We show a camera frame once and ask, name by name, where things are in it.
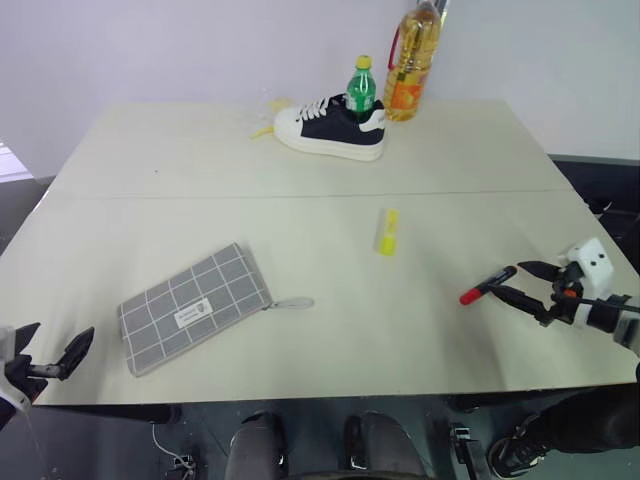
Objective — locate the yellow banana peel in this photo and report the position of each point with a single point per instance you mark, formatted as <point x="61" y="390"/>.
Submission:
<point x="262" y="132"/>

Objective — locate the black sneaker of bystander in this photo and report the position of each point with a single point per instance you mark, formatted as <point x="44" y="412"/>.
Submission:
<point x="515" y="445"/>

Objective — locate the black marker with red cap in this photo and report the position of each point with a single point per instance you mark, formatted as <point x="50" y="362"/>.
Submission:
<point x="482" y="291"/>

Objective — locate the grey checked pencil pouch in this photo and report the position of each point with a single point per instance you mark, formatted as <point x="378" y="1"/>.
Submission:
<point x="185" y="310"/>

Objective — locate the white and navy sneaker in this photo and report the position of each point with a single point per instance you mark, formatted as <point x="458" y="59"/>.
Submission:
<point x="330" y="131"/>

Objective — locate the green soda bottle yellow cap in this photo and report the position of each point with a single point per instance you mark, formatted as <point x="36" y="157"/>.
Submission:
<point x="361" y="90"/>

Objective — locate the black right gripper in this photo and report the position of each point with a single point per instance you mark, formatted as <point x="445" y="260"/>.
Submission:
<point x="565" y="300"/>

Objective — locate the dark trouser leg of bystander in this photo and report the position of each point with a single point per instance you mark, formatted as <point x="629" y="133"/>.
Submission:
<point x="590" y="420"/>

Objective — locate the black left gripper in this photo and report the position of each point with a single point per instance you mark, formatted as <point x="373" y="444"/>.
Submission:
<point x="27" y="377"/>

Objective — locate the dark grey rounded shape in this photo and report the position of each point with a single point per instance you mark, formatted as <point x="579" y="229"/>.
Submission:
<point x="385" y="445"/>
<point x="257" y="445"/>

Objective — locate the large cooking oil bottle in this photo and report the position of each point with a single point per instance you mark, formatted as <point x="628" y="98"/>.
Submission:
<point x="410" y="75"/>

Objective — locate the black table leg foot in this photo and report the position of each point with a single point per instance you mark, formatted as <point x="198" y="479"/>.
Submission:
<point x="470" y="450"/>

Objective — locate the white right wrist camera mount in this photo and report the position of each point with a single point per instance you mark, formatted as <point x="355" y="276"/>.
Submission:
<point x="595" y="265"/>

